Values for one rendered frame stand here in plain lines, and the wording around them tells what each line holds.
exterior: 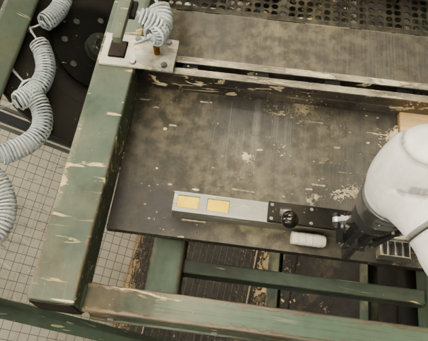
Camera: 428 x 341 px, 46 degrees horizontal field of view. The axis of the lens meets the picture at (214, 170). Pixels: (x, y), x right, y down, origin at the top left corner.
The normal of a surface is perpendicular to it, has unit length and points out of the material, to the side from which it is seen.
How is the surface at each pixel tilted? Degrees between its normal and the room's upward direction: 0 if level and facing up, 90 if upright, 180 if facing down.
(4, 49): 90
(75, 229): 57
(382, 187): 46
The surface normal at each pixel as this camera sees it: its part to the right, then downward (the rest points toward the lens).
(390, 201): -0.85, 0.44
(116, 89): 0.01, -0.45
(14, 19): 0.54, -0.31
